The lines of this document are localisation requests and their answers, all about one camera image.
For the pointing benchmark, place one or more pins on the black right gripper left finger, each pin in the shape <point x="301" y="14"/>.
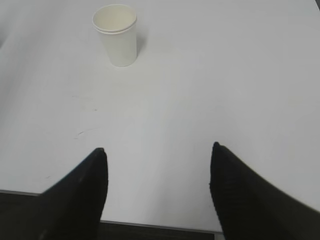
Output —
<point x="72" y="208"/>

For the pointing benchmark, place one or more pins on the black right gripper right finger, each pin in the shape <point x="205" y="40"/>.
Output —
<point x="248" y="207"/>

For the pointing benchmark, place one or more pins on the white paper cup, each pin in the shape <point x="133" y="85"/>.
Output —
<point x="114" y="18"/>
<point x="120" y="46"/>

